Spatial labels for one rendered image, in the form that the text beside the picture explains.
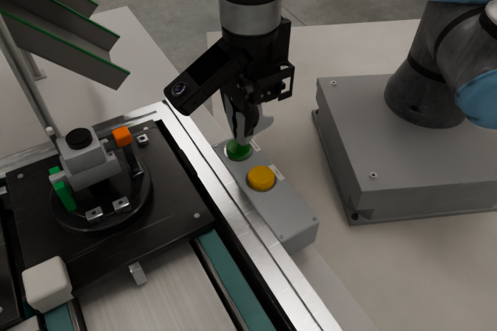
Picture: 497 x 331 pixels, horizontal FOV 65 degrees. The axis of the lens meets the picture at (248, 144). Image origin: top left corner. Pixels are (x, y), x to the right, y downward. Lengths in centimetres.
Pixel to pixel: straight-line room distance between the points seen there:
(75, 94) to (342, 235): 66
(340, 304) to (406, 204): 19
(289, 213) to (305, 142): 26
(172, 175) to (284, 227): 19
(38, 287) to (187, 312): 18
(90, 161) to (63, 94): 49
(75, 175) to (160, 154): 16
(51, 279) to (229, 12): 37
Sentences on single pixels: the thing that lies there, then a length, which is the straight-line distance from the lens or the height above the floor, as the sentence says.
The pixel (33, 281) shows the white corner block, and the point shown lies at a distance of 55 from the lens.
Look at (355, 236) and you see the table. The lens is 69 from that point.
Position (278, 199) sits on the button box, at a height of 96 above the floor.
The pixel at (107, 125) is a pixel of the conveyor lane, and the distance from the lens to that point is 73.
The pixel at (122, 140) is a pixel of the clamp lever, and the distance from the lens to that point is 53.
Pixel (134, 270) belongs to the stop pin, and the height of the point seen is 97.
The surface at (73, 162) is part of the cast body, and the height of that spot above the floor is 108.
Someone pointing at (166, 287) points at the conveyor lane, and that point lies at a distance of 58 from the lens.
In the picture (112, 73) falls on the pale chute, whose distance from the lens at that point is 73.
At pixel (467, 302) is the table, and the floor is 86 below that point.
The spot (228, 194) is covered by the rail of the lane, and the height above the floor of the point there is 95.
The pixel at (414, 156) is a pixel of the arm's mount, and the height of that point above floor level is 96.
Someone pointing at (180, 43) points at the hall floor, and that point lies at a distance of 272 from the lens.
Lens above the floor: 144
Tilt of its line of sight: 47 degrees down
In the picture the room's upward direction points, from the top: straight up
